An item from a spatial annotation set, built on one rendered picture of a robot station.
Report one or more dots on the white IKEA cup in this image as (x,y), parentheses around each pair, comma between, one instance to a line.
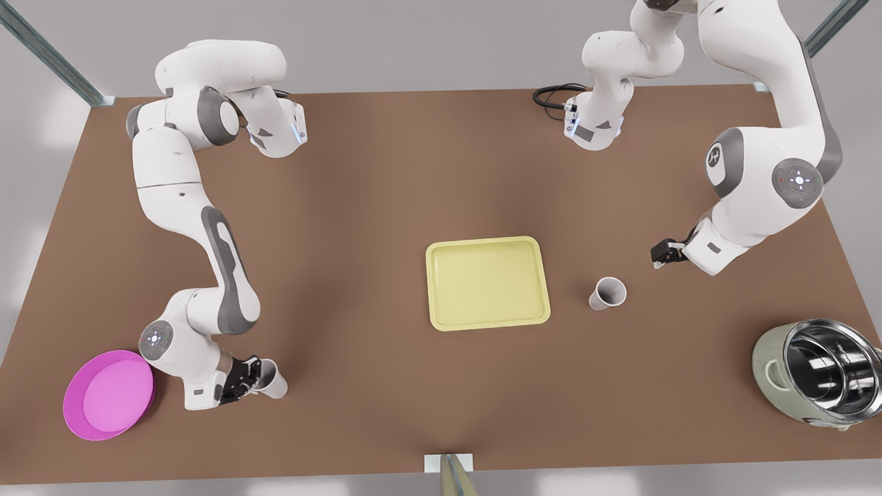
(273,383)
(609,292)

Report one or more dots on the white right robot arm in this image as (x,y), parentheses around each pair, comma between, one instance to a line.
(169,179)

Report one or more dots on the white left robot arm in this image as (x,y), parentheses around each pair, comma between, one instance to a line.
(765,193)

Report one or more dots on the yellow rectangular tray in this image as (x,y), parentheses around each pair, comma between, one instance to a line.
(488,283)

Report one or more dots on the pink round plate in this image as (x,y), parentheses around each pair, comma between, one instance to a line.
(109,395)

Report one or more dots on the green pot with steel inside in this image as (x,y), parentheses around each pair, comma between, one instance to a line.
(827,372)

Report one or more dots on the silver frame post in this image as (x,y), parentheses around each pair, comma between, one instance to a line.
(48,52)
(830,24)
(451,475)

